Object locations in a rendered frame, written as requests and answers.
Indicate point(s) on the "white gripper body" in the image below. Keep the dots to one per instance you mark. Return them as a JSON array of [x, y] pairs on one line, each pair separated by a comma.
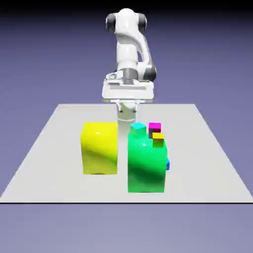
[[128, 92]]

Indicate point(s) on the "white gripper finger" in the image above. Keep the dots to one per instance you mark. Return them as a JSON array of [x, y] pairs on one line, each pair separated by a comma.
[[120, 109], [135, 109]]

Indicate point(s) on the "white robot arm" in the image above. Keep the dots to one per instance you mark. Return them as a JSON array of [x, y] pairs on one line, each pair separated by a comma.
[[126, 29]]

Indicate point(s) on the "small cyan cube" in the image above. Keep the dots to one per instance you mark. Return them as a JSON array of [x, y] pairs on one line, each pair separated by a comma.
[[138, 126]]

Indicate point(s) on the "small magenta cube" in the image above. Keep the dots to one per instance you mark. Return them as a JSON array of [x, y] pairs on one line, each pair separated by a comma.
[[155, 125]]

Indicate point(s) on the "small yellow cube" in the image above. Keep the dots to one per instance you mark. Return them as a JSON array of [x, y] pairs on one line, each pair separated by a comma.
[[158, 139]]

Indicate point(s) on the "small blue cube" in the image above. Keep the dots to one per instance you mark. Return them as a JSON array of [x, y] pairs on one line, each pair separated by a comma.
[[168, 164]]

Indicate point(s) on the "large yellow box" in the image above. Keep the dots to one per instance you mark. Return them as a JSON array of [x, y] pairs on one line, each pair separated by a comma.
[[98, 148]]

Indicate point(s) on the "large green box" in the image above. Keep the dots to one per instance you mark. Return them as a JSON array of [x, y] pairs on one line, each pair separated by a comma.
[[146, 166]]

